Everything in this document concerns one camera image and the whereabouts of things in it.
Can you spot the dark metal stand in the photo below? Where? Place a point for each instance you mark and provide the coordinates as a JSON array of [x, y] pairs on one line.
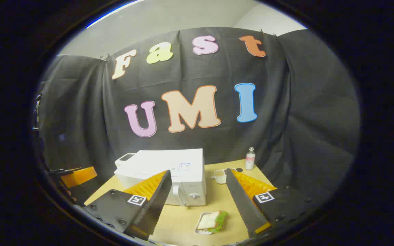
[[38, 112]]

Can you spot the small pink label bottle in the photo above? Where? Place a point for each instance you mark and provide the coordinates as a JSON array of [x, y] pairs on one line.
[[250, 160]]

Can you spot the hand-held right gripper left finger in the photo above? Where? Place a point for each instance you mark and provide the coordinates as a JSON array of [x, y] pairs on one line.
[[161, 198]]

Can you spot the white microwave oven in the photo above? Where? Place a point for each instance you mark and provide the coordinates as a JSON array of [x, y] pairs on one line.
[[169, 160]]

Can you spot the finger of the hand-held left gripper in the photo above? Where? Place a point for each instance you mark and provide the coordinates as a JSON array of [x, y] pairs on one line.
[[80, 175]]

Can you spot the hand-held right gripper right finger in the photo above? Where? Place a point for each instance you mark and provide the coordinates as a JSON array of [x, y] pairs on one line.
[[239, 201]]

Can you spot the white plastic tray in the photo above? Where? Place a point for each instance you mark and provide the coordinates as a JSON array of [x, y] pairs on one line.
[[200, 231]]

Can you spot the lettuce sandwich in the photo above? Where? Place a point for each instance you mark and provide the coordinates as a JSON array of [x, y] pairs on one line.
[[209, 220]]

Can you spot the black backdrop cloth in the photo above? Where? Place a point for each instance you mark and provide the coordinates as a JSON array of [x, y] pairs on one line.
[[303, 102]]

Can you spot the white divided bean dish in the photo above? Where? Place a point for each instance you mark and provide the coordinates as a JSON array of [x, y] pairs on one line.
[[220, 177]]

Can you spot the white toaster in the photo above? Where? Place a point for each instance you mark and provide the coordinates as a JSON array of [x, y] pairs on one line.
[[126, 157]]

